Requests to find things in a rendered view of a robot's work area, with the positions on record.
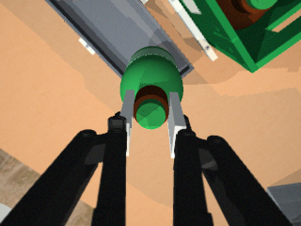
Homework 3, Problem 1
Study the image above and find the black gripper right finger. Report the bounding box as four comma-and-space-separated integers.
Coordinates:
167, 92, 293, 226

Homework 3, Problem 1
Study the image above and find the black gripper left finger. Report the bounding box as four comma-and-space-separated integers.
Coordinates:
0, 89, 135, 226

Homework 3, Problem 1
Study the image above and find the green bottle crate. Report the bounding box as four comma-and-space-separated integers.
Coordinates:
179, 0, 301, 54

